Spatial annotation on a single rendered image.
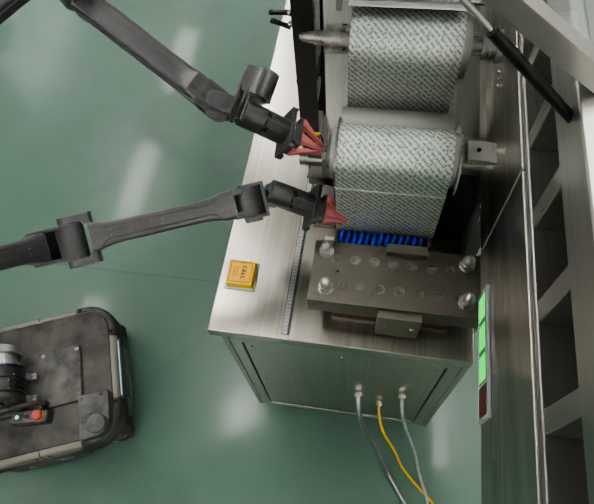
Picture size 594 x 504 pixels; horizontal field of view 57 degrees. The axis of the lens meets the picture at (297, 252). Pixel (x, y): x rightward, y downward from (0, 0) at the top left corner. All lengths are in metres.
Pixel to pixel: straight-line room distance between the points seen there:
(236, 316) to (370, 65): 0.68
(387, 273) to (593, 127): 0.66
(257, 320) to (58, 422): 1.05
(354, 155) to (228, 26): 2.47
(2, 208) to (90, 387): 1.23
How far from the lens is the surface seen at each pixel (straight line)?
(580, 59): 0.75
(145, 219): 1.19
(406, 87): 1.29
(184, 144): 2.94
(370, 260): 1.30
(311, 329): 1.37
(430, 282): 1.29
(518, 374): 0.88
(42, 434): 2.23
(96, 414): 2.07
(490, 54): 1.31
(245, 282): 1.41
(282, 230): 1.50
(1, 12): 1.33
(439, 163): 1.14
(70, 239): 1.20
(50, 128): 3.30
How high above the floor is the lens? 2.19
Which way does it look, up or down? 62 degrees down
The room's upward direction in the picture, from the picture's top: 8 degrees counter-clockwise
